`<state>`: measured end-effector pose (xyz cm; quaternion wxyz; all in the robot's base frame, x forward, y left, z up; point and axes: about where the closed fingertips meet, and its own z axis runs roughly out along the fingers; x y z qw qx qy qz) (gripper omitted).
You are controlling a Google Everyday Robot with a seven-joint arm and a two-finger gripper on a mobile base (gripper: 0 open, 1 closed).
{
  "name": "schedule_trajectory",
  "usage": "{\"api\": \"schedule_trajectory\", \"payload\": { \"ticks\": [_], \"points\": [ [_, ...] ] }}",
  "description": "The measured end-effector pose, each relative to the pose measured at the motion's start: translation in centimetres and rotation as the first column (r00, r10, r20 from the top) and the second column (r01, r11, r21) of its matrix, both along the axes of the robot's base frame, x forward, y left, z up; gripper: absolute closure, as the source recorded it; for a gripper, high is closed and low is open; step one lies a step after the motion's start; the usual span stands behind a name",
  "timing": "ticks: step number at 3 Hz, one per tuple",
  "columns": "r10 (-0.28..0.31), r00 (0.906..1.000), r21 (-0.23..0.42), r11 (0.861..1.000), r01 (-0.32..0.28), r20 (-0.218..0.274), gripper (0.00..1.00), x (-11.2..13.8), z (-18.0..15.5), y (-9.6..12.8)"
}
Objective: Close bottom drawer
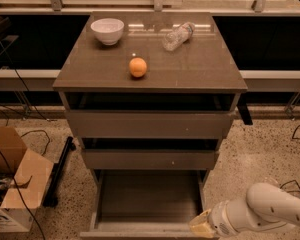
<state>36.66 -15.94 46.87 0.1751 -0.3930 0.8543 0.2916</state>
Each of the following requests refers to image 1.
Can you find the orange fruit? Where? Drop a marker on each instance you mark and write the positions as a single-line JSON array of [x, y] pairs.
[[137, 67]]

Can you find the grey bottom drawer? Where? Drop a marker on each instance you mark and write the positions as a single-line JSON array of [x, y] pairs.
[[146, 205]]

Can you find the black tripod bar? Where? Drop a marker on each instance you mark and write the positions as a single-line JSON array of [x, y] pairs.
[[51, 199]]

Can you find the cardboard box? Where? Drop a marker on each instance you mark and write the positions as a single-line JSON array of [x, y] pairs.
[[24, 175]]

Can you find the yellow-covered gripper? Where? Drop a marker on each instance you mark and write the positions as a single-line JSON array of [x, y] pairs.
[[220, 219]]

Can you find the grey drawer cabinet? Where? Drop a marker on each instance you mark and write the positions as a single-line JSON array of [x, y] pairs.
[[200, 76]]

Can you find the grey top drawer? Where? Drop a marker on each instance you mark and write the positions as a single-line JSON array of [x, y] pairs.
[[93, 124]]

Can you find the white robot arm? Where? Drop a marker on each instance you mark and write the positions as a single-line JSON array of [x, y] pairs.
[[264, 208]]

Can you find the white ceramic bowl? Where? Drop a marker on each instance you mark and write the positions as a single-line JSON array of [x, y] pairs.
[[107, 30]]

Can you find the clear plastic water bottle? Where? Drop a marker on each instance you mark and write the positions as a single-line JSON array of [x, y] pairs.
[[178, 36]]

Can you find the grey middle drawer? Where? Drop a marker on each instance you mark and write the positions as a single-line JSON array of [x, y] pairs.
[[150, 160]]

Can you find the grey drawer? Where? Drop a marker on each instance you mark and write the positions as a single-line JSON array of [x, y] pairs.
[[93, 124], [146, 205], [150, 160]]

